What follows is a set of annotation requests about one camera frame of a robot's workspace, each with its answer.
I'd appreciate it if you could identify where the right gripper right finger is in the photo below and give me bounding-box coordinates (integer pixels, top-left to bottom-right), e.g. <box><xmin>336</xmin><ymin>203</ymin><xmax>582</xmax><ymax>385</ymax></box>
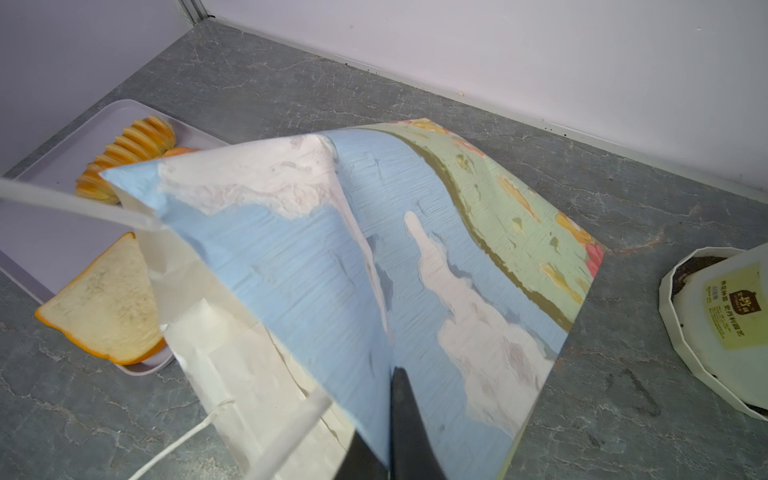
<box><xmin>389</xmin><ymin>367</ymin><xmax>446</xmax><ymax>480</ymax></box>

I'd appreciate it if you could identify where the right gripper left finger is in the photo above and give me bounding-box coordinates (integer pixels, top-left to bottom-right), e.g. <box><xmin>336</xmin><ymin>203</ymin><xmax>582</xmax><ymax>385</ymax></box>
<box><xmin>334</xmin><ymin>432</ymin><xmax>389</xmax><ymax>480</ymax></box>

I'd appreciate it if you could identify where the paper bag with landscape print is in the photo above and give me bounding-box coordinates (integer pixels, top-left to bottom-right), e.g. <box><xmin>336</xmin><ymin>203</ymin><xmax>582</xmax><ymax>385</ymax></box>
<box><xmin>1</xmin><ymin>119</ymin><xmax>604</xmax><ymax>479</ymax></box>

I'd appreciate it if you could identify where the fake toast slice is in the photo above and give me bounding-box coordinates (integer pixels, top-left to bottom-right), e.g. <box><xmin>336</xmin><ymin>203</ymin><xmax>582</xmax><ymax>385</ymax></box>
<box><xmin>35</xmin><ymin>233</ymin><xmax>166</xmax><ymax>366</ymax></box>

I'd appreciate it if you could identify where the fake braided ring bread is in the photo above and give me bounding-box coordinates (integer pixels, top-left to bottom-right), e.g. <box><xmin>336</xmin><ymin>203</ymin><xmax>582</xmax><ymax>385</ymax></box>
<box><xmin>162</xmin><ymin>147</ymin><xmax>198</xmax><ymax>158</ymax></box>

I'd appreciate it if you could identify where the potted green plant white pot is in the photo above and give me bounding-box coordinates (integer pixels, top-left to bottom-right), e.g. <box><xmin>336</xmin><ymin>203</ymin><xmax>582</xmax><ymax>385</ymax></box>
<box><xmin>658</xmin><ymin>244</ymin><xmax>767</xmax><ymax>421</ymax></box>

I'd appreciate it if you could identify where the lavender cutting mat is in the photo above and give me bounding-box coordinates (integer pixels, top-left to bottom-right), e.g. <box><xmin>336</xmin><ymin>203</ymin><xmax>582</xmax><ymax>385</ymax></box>
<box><xmin>0</xmin><ymin>98</ymin><xmax>229</xmax><ymax>378</ymax></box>

